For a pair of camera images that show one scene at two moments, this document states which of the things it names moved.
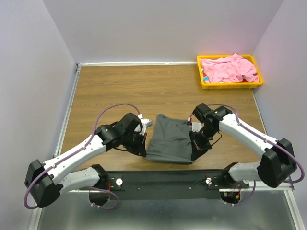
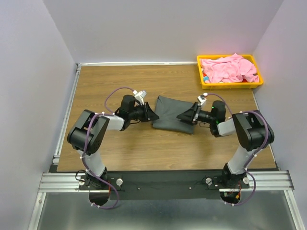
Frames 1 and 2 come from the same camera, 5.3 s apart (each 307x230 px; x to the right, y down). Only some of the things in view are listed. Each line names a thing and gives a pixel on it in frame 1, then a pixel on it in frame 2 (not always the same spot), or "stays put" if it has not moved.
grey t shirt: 170,141 -> 168,109
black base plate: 153,185 stays put
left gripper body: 134,142 -> 138,113
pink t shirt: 230,68 stays put
